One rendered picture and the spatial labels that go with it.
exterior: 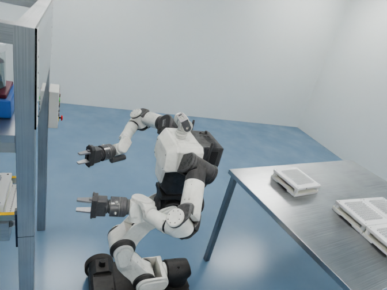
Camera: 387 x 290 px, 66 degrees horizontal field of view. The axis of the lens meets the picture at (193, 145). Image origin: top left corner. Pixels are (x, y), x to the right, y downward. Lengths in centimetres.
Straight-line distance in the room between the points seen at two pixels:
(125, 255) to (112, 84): 372
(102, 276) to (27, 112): 134
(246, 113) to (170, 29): 224
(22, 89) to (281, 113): 579
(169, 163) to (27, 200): 61
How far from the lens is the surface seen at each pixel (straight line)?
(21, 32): 110
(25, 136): 121
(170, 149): 144
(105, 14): 493
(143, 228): 176
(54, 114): 222
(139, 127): 193
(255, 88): 598
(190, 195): 124
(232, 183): 222
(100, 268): 223
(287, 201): 210
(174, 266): 212
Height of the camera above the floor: 190
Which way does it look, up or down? 25 degrees down
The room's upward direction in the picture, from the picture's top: 15 degrees clockwise
